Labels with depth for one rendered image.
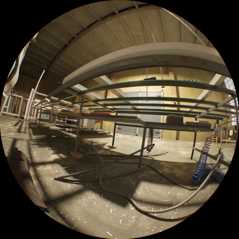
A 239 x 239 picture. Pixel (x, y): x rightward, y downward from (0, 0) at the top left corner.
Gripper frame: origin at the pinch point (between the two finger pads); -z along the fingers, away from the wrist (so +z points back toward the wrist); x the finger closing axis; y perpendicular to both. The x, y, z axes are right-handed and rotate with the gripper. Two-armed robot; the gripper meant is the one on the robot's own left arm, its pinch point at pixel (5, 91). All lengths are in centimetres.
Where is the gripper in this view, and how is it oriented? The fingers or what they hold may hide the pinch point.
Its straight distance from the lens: 70.2
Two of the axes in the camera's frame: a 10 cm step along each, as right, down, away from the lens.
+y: -9.0, -0.7, 4.3
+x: 4.3, -0.6, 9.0
